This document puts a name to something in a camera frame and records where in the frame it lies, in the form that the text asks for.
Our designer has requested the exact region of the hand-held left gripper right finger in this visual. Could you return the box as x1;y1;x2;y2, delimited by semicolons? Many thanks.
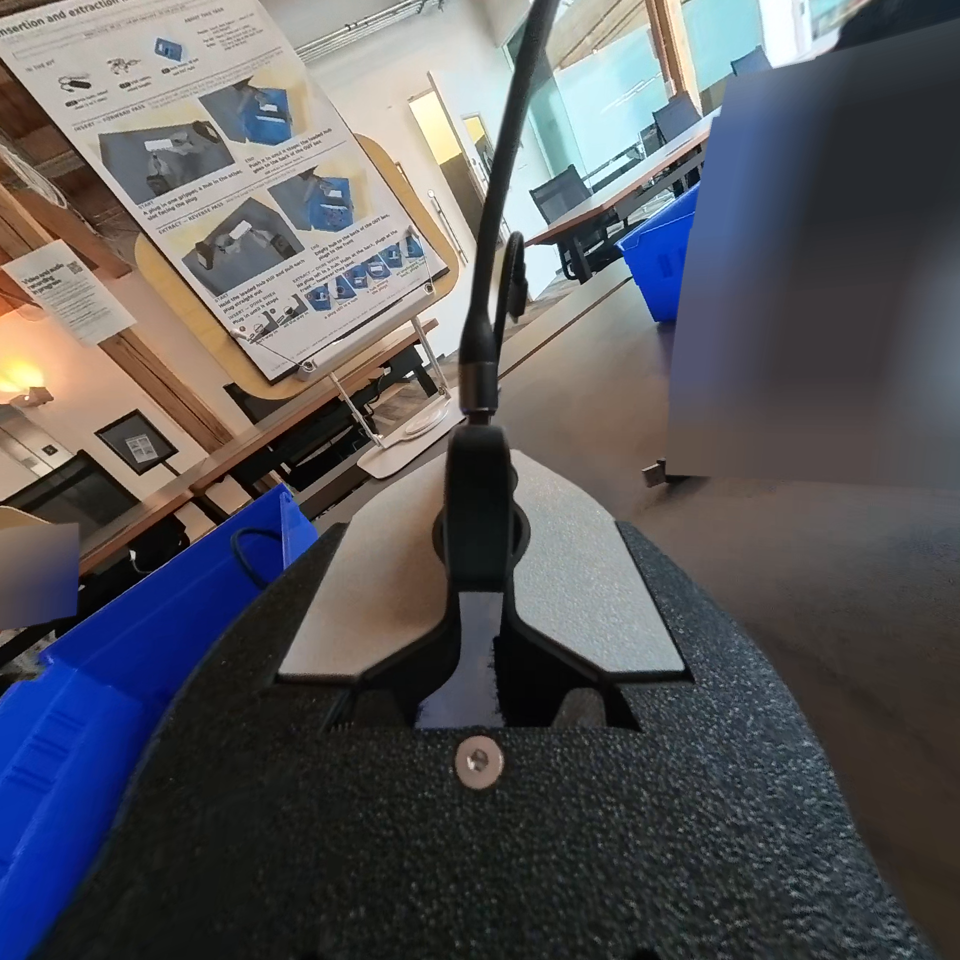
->
501;450;688;685

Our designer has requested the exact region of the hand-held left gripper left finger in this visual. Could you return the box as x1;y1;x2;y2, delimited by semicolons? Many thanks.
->
278;450;460;690

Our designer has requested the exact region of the thin black cable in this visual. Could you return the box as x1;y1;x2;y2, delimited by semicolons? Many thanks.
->
230;522;289;589

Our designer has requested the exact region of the black usb hub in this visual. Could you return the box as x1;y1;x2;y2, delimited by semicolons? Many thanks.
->
441;423;525;595

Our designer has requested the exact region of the blue plastic bin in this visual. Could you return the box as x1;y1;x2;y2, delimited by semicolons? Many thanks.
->
0;482;321;960
617;182;708;325

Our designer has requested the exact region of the black usb hub cable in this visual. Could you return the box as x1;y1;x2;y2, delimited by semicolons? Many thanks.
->
453;0;565;430

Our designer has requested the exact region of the white document stand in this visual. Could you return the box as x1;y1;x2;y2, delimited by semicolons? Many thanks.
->
327;291;462;483

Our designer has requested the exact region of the dark office desk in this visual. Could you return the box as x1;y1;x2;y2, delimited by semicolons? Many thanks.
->
72;317;442;574

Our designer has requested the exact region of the wooden support column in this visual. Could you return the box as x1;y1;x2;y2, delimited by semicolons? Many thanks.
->
0;177;237;454

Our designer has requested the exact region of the wooden office desk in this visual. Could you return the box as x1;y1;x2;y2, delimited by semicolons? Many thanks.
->
522;111;715;289

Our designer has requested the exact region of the white paper notice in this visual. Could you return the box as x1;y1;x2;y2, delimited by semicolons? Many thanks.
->
0;239;141;348

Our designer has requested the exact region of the printed paper sheet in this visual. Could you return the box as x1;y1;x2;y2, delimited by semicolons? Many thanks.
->
0;0;453;381

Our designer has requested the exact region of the black framed wall sign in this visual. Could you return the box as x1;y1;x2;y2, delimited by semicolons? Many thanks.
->
93;407;180;475

